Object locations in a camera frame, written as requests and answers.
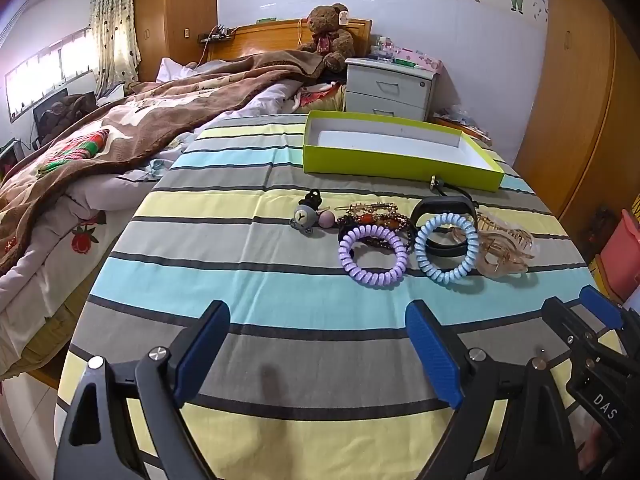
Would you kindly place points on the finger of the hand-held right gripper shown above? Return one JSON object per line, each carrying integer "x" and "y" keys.
{"x": 570, "y": 325}
{"x": 600, "y": 305}

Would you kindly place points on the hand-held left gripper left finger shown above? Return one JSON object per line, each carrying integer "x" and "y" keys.
{"x": 202, "y": 350}

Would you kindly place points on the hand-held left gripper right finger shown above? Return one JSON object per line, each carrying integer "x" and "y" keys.
{"x": 435, "y": 355}

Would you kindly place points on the clear hair claw clip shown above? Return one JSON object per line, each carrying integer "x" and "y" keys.
{"x": 505, "y": 255}

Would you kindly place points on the black wristband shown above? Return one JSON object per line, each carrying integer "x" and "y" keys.
{"x": 435, "y": 203}

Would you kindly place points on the gold hair clip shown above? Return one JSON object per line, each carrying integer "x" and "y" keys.
{"x": 365, "y": 206}

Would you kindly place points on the green cardboard box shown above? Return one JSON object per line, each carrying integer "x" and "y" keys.
{"x": 350, "y": 160}

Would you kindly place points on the pink plastic bin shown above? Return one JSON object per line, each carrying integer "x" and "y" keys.
{"x": 622, "y": 255}

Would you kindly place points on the striped tablecloth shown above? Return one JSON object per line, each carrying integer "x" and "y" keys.
{"x": 250, "y": 270}

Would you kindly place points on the yellow mattress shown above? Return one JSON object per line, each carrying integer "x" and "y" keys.
{"x": 50, "y": 330}

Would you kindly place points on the wide wooden wardrobe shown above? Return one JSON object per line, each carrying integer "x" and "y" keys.
{"x": 575, "y": 85}

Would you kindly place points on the brown blanket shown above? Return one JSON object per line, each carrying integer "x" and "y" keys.
{"x": 165, "y": 115}

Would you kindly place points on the red green plaid cloth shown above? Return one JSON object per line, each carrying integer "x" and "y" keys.
{"x": 75, "y": 147}

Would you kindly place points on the white drawer nightstand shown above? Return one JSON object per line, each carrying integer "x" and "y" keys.
{"x": 385, "y": 85}

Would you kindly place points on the black monitor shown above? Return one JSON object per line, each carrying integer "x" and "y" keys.
{"x": 50, "y": 115}

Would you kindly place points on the pink floral box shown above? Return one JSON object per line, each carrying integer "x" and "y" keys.
{"x": 420, "y": 57}

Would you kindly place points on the cluster of small bottles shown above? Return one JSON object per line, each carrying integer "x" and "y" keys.
{"x": 382, "y": 49}

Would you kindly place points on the power strip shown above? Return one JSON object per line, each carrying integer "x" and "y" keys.
{"x": 217, "y": 36}

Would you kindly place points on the window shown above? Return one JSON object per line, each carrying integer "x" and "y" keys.
{"x": 35, "y": 75}

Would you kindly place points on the wooden headboard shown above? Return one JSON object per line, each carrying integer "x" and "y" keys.
{"x": 270, "y": 35}

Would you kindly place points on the patterned curtain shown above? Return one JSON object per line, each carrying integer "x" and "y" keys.
{"x": 112, "y": 25}

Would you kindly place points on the tall wooden cabinet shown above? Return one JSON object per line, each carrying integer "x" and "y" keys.
{"x": 175, "y": 5}

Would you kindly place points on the brown teddy bear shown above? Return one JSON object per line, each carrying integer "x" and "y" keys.
{"x": 325, "y": 25}

